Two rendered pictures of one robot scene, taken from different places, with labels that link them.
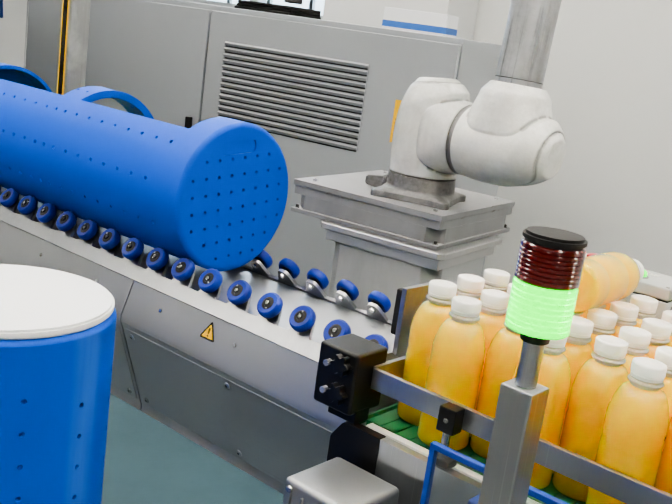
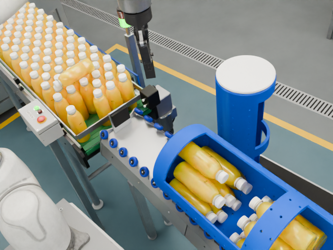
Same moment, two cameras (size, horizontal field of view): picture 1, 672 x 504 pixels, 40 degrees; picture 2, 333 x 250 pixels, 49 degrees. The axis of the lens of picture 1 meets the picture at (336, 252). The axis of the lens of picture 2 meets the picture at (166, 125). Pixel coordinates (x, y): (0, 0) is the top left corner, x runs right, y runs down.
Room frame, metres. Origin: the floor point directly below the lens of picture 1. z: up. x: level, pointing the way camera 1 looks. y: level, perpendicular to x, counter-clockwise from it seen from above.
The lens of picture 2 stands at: (2.49, 0.43, 2.16)
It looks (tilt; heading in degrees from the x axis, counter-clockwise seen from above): 46 degrees down; 198
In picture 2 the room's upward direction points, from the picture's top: 11 degrees counter-clockwise
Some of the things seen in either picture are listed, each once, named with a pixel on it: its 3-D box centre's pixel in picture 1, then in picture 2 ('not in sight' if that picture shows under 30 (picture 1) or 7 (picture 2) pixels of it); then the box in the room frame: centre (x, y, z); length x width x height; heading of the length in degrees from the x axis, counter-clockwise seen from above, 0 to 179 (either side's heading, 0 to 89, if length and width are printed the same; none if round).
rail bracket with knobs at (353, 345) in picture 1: (352, 377); (149, 98); (1.21, -0.05, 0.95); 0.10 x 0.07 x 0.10; 141
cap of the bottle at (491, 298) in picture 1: (494, 299); (109, 75); (1.21, -0.23, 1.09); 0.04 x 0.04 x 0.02
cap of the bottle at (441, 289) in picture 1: (442, 289); (122, 77); (1.22, -0.15, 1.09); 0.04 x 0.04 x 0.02
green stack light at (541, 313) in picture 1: (541, 305); (125, 20); (0.88, -0.21, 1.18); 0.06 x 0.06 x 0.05
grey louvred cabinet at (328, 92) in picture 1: (232, 185); not in sight; (3.81, 0.47, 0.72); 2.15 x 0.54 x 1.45; 58
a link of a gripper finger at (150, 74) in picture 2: not in sight; (149, 68); (1.65, 0.14, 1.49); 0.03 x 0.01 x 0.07; 104
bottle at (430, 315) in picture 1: (431, 357); (127, 93); (1.22, -0.15, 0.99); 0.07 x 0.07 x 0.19
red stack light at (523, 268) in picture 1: (549, 262); (123, 12); (0.88, -0.21, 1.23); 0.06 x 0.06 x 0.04
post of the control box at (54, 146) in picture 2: not in sight; (78, 188); (1.49, -0.48, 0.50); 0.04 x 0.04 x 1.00; 51
